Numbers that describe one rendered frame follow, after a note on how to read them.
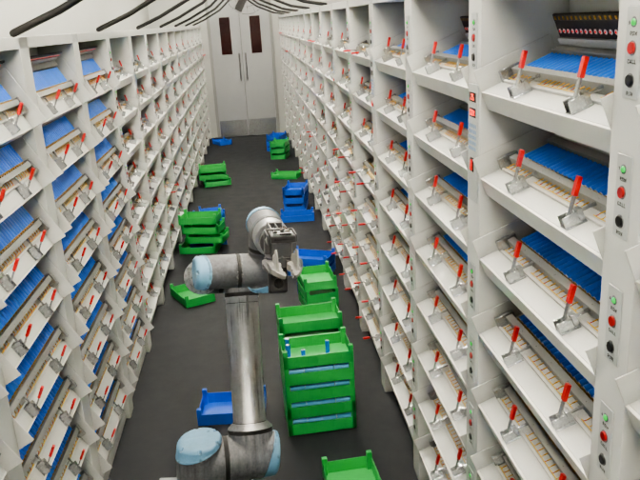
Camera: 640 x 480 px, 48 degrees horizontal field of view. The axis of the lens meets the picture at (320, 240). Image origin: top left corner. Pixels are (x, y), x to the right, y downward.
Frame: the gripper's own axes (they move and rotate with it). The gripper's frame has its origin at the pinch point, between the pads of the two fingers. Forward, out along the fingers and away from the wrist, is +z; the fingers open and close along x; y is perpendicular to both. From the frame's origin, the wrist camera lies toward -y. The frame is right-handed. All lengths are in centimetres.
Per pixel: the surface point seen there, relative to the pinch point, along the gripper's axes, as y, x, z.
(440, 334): -41, 58, -43
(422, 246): -21, 62, -72
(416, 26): 52, 56, -75
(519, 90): 43, 44, 13
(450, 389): -59, 62, -41
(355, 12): 53, 77, -214
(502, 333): -18, 53, 2
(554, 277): 7, 50, 26
